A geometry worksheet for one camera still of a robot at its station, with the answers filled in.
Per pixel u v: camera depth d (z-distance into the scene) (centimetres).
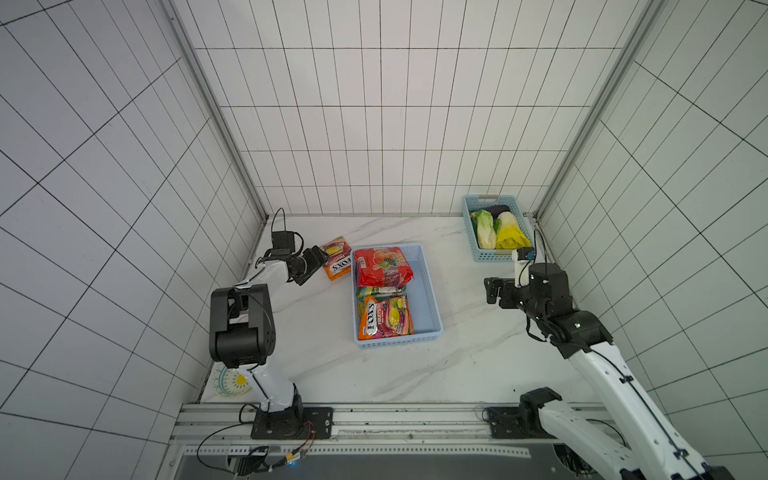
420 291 98
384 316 85
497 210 113
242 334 48
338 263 103
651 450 39
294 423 67
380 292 93
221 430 64
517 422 72
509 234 107
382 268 89
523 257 64
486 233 105
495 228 108
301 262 83
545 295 55
